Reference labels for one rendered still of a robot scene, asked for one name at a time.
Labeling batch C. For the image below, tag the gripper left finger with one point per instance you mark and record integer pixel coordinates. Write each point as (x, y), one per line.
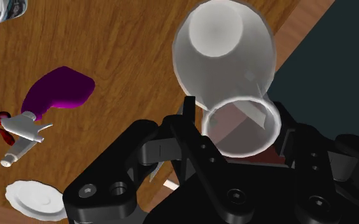
(185, 136)

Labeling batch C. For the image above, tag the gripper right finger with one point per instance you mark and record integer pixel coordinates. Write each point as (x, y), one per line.
(313, 161)

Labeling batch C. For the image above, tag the clear glass vase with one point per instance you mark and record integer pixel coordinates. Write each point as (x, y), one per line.
(229, 77)

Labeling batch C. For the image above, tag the purple spray bottle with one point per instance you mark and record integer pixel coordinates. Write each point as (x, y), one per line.
(55, 93)

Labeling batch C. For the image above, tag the white plate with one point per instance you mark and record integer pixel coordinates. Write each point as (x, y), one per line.
(35, 200)

